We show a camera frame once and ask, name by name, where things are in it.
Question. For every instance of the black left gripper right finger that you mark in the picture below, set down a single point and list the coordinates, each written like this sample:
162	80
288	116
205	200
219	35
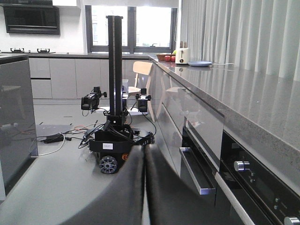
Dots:
171	201

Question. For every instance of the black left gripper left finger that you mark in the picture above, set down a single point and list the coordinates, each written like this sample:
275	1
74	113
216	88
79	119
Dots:
121	202

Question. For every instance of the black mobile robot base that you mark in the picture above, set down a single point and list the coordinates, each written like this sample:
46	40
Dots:
112	141

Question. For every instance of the black power adapter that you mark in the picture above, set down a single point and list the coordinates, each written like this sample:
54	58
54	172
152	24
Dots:
54	138

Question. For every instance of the black built-in oven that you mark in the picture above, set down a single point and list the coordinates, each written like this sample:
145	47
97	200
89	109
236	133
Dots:
249	192

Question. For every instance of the grey kitchen island cabinet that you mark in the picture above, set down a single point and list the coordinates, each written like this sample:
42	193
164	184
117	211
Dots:
18	140

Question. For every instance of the light wooden chair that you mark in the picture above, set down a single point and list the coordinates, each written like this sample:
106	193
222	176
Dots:
140	90

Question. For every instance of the blue plate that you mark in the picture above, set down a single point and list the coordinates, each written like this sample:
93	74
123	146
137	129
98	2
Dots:
200	63

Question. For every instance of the fruit basket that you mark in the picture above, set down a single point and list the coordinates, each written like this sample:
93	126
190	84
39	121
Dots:
166	56

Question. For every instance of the white toaster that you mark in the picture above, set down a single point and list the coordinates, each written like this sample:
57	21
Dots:
182	56

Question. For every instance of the black framed window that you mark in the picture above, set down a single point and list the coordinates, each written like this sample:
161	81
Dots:
145	29

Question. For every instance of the gas stove burners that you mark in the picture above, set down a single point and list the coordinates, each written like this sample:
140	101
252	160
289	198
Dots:
23	50

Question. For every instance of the grey window curtain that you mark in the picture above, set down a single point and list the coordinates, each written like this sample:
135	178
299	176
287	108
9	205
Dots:
258	35

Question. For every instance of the black range hood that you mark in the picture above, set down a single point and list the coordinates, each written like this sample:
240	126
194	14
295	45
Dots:
31	17

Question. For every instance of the chrome drawer handle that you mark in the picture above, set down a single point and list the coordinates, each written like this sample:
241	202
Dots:
197	172

